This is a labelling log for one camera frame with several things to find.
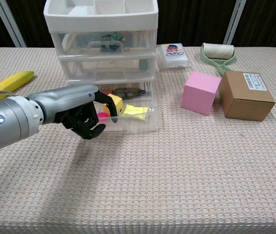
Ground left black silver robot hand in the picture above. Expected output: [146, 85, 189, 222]
[27, 84, 118, 140]

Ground yellow sponge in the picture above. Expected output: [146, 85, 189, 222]
[121, 104, 150, 121]

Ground clear drawer with toys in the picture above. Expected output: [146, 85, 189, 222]
[63, 81, 159, 134]

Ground clear drawer with green toy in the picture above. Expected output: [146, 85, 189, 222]
[50, 31, 158, 59]

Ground yellow cube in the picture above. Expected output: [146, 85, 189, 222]
[102, 94, 124, 116]

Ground white round item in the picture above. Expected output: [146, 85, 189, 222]
[61, 33, 77, 53]

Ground yellow banana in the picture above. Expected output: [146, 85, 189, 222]
[0, 70, 35, 103]

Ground brown black gadget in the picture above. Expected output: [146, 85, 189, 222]
[112, 87, 146, 99]

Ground green black toy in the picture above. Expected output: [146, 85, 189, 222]
[100, 33, 124, 52]

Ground teal small item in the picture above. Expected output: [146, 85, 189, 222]
[138, 59, 150, 72]

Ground white packet with cartoon print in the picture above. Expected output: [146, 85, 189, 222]
[159, 43, 193, 70]

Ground beige woven tablecloth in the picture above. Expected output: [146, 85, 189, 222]
[0, 46, 276, 234]

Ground pink cube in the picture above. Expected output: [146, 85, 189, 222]
[181, 71, 222, 116]

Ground green lint roller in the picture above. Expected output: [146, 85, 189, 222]
[200, 42, 237, 77]

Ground brown cardboard box with label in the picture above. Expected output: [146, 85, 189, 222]
[217, 70, 276, 122]

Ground white divider trays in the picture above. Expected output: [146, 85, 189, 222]
[43, 0, 159, 108]

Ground grey metal post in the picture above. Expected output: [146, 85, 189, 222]
[224, 0, 247, 47]
[0, 0, 27, 48]

